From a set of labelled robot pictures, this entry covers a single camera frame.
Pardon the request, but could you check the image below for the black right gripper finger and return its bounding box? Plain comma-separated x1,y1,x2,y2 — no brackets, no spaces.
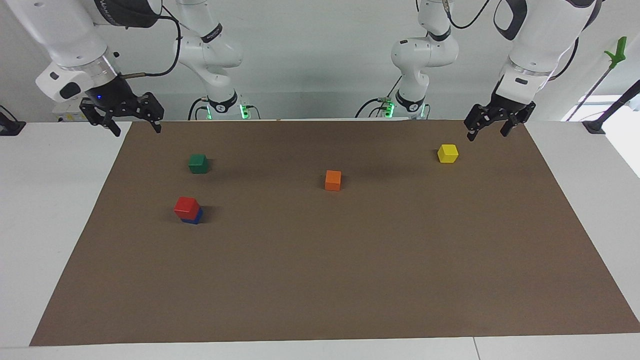
79,99,123,138
139,92,165,134

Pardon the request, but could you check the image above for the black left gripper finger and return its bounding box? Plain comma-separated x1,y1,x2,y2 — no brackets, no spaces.
499,101,537,138
463,104,494,142

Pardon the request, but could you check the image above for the red wooden block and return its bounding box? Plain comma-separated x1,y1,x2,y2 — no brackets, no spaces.
174,196,201,221

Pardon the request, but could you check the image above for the green wooden block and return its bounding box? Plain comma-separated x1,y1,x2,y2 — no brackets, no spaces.
188,153,210,175

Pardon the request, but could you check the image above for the green clamp on thin pole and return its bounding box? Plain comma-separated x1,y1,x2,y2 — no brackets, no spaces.
565,36,629,123

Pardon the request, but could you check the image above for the brown table mat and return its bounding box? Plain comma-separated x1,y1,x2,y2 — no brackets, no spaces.
30,119,640,347

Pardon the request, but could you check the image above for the white wall power box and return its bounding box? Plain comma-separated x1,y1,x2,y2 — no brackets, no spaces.
52,101,86,123

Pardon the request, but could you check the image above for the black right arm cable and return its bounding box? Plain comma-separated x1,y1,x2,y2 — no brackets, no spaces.
120,12,182,79

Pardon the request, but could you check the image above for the black clamp mount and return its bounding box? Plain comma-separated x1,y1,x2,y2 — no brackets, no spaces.
0,105,27,137

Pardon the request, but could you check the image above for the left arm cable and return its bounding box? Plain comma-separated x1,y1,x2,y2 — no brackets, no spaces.
444,0,494,30

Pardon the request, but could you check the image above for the black base cable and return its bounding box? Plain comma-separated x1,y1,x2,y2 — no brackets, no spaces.
355,74,403,119

